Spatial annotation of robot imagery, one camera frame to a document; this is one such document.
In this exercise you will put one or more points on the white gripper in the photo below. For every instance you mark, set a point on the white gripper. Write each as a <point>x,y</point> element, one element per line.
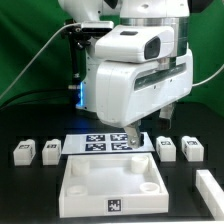
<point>128,92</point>

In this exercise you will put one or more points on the white square tabletop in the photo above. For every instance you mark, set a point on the white square tabletop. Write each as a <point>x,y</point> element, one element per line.
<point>112,184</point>

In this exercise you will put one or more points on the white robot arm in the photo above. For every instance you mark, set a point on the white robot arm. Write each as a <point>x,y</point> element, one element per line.
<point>173,13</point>

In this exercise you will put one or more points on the white sheet with markers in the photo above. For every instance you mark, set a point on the white sheet with markers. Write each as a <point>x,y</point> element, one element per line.
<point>102,143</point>

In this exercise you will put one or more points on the white L-shaped obstacle fixture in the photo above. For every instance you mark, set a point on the white L-shaped obstacle fixture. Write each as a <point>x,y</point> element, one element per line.
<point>211,192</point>

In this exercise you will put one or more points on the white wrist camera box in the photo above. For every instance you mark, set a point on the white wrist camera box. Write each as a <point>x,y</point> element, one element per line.
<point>136,44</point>

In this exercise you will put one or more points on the grey camera on stand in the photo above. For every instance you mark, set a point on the grey camera on stand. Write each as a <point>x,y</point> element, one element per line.
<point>97,26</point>

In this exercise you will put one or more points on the black camera stand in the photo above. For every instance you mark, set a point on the black camera stand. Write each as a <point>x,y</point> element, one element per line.
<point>75,56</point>

